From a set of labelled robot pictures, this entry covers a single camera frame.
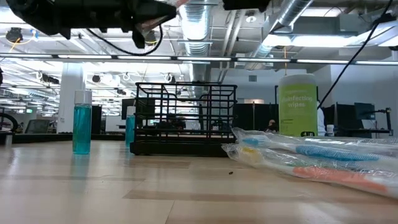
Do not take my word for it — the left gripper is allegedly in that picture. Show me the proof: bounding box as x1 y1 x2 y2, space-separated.
60 0 178 49

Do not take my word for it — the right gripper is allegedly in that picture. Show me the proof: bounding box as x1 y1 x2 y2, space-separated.
221 0 272 12

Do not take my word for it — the teal mouthwash bottle white cap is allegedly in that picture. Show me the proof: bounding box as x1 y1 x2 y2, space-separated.
72 90 93 156
124 106 137 148

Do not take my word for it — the orange toothbrush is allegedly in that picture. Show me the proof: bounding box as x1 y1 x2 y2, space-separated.
221 142 398 200

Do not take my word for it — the black monitor on arm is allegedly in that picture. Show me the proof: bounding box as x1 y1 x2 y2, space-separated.
354 102 376 121

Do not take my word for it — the dark background monitor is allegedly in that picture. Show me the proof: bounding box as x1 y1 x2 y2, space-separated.
121 98 156 121

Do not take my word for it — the black partition panel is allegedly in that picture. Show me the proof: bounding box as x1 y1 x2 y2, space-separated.
233 103 280 132

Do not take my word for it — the green disinfecting wipes canister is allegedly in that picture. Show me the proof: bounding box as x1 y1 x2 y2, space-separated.
277 73 319 138

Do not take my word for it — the white pillar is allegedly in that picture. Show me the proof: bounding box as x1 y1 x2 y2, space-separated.
57 62 86 134

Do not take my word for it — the black cabinet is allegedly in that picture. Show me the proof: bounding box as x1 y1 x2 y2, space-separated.
91 105 103 134

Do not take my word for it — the person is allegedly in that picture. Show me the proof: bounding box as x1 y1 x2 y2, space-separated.
317 99 326 137
265 119 280 134

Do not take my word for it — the black ceiling spotlight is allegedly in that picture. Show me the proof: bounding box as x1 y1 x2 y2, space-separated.
5 27 24 43

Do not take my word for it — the grey mesh chair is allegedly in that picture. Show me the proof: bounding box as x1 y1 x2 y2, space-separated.
24 119 50 134

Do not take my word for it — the black background desk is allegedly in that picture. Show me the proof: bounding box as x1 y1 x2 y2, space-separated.
337 128 394 138

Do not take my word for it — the blue toothbrush in clear wrapper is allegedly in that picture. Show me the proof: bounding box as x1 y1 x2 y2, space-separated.
231 126 398 169

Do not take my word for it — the silver ceiling duct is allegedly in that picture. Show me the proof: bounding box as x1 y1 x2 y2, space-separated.
177 0 213 83

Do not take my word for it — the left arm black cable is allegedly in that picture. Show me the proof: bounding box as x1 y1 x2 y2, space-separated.
85 24 165 57

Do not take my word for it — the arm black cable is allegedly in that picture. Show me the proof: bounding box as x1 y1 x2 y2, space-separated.
85 24 165 57
316 0 395 110

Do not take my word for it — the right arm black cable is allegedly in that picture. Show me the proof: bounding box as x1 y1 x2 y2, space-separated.
316 0 395 110

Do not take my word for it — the black wire caddy rack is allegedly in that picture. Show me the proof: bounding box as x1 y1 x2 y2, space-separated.
129 82 238 158

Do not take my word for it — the black aluminium table frame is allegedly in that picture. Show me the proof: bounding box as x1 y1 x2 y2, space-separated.
0 133 131 146

